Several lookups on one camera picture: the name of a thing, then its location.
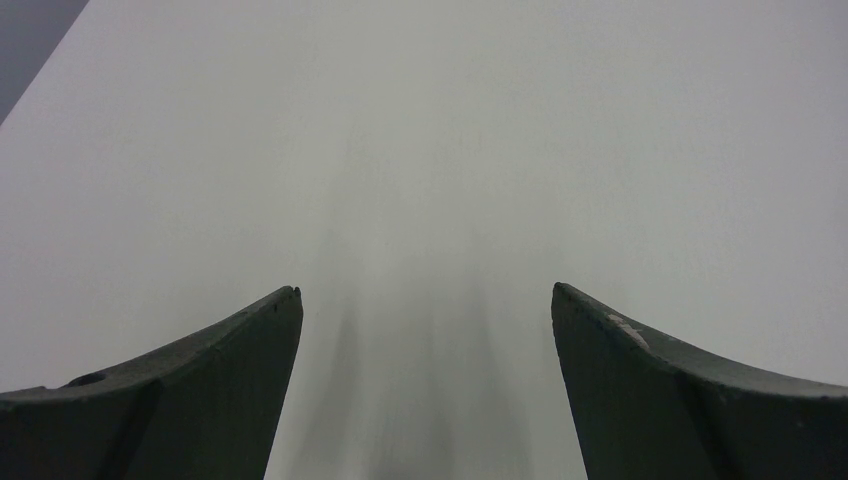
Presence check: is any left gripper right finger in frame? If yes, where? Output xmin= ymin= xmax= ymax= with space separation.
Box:
xmin=551 ymin=283 xmax=847 ymax=479

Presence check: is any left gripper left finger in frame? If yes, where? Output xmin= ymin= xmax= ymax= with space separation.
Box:
xmin=1 ymin=286 xmax=303 ymax=479

